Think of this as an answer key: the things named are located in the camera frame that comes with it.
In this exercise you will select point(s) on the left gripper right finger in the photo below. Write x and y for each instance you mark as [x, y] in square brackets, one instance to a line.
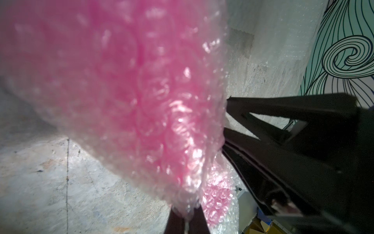
[198, 224]

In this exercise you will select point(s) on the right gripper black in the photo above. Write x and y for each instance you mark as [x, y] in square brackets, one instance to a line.
[329, 192]

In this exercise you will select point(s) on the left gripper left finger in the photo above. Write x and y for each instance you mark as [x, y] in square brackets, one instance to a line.
[175, 223]

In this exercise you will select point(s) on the bubble wrap sheet of yellow glass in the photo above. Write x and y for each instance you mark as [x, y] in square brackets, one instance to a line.
[269, 45]

